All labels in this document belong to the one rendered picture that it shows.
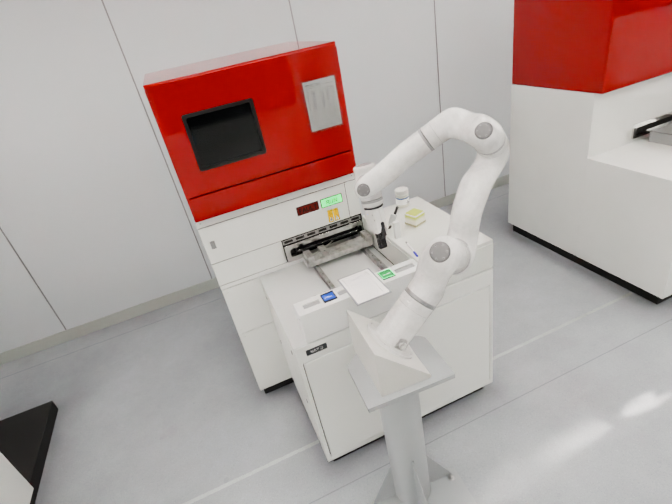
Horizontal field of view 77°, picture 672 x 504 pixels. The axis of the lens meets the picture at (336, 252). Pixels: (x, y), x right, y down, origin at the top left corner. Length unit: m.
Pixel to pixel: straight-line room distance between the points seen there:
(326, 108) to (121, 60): 1.78
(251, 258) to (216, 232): 0.23
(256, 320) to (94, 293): 1.86
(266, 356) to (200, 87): 1.46
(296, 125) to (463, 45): 2.53
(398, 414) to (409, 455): 0.25
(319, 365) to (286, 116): 1.08
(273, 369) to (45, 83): 2.34
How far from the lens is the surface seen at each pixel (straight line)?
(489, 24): 4.41
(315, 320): 1.68
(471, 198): 1.43
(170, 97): 1.89
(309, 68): 1.98
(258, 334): 2.43
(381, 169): 1.51
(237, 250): 2.15
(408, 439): 1.81
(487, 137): 1.40
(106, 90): 3.44
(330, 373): 1.88
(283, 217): 2.14
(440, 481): 2.25
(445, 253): 1.34
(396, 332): 1.46
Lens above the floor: 1.95
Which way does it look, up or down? 30 degrees down
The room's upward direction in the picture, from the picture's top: 12 degrees counter-clockwise
